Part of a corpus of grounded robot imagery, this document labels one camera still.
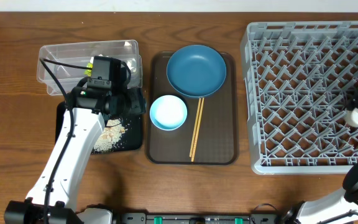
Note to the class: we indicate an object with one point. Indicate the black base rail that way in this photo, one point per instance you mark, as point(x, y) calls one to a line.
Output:
point(197, 218)

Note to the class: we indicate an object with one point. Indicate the left wooden chopstick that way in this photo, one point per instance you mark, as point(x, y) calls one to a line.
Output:
point(195, 127)

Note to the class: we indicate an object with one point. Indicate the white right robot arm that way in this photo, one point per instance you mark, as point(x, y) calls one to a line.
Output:
point(340, 206)

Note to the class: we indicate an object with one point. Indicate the clear plastic waste bin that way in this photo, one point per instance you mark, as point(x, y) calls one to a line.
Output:
point(82, 53)

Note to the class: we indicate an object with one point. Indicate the light blue bowl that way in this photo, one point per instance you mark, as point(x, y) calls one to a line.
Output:
point(168, 112)

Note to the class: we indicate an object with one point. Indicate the dark blue plate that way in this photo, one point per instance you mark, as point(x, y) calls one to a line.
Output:
point(196, 71)

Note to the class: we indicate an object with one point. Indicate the black waste tray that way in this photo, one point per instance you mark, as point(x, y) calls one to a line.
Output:
point(133, 137)

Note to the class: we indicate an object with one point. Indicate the white rice pile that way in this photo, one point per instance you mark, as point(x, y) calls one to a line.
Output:
point(110, 137)

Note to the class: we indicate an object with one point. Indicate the brown serving tray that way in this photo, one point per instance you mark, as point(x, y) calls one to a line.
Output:
point(218, 135)

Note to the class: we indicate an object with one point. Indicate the wooden chopstick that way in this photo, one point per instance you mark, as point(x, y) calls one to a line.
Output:
point(195, 127)
point(198, 130)

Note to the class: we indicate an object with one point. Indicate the white tissue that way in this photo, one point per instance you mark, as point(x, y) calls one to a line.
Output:
point(132, 61)

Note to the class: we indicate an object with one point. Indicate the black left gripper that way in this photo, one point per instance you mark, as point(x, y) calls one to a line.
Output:
point(137, 98)

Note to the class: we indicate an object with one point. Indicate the right wooden chopstick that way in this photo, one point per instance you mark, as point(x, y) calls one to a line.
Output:
point(198, 130)

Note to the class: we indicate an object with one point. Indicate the grey dishwasher rack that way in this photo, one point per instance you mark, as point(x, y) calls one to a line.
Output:
point(299, 77)

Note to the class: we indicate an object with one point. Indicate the yellow snack wrapper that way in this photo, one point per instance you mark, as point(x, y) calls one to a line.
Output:
point(88, 71)

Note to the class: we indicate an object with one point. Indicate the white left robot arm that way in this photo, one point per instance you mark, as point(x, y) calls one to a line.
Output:
point(53, 198)

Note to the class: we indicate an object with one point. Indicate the pale green cup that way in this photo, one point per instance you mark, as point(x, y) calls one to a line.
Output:
point(351, 117)

